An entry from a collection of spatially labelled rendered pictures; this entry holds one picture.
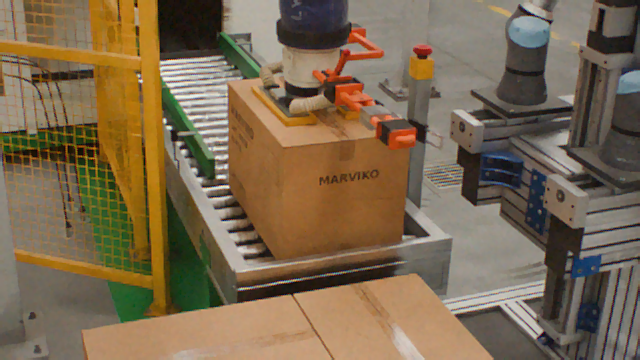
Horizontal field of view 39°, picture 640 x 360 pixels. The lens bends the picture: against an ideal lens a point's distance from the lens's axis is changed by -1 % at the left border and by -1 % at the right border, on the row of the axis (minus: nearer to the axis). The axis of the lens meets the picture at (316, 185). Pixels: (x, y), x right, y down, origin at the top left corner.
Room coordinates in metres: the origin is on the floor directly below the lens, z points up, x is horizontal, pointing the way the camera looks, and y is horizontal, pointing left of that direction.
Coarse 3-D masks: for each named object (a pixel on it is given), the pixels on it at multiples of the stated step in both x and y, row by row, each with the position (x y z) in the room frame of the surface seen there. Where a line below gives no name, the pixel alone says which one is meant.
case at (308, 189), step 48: (240, 96) 2.75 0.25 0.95; (240, 144) 2.75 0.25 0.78; (288, 144) 2.36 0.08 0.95; (336, 144) 2.40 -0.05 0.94; (240, 192) 2.75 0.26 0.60; (288, 192) 2.35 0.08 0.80; (336, 192) 2.40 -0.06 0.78; (384, 192) 2.46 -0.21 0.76; (288, 240) 2.35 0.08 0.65; (336, 240) 2.40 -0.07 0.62; (384, 240) 2.46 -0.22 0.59
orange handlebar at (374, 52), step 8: (360, 40) 2.97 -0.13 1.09; (368, 48) 2.90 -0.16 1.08; (376, 48) 2.86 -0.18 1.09; (352, 56) 2.79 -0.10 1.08; (360, 56) 2.80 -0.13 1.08; (368, 56) 2.81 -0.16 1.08; (376, 56) 2.82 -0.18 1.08; (312, 72) 2.61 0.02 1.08; (320, 72) 2.60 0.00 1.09; (328, 72) 2.61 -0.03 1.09; (320, 80) 2.55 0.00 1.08; (344, 96) 2.39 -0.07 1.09; (352, 96) 2.37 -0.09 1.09; (360, 96) 2.37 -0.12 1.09; (368, 96) 2.38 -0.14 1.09; (352, 104) 2.34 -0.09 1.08; (360, 104) 2.38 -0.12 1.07; (368, 104) 2.34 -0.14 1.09; (376, 120) 2.21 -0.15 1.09; (400, 136) 2.10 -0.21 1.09; (408, 136) 2.10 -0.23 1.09; (400, 144) 2.09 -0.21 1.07; (408, 144) 2.09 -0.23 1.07
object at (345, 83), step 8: (328, 80) 2.48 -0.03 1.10; (336, 80) 2.50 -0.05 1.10; (344, 80) 2.50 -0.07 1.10; (352, 80) 2.50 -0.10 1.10; (328, 88) 2.45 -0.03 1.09; (336, 88) 2.42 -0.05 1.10; (344, 88) 2.42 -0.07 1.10; (352, 88) 2.43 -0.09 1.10; (360, 88) 2.44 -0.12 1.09; (328, 96) 2.44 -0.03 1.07; (336, 96) 2.41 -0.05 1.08; (336, 104) 2.41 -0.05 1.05; (344, 104) 2.42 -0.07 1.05
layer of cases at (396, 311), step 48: (336, 288) 2.25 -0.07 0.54; (384, 288) 2.26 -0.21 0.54; (96, 336) 1.97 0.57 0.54; (144, 336) 1.98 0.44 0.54; (192, 336) 1.99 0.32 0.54; (240, 336) 1.99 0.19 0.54; (288, 336) 2.00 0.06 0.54; (336, 336) 2.01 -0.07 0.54; (384, 336) 2.01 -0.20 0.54; (432, 336) 2.02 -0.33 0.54
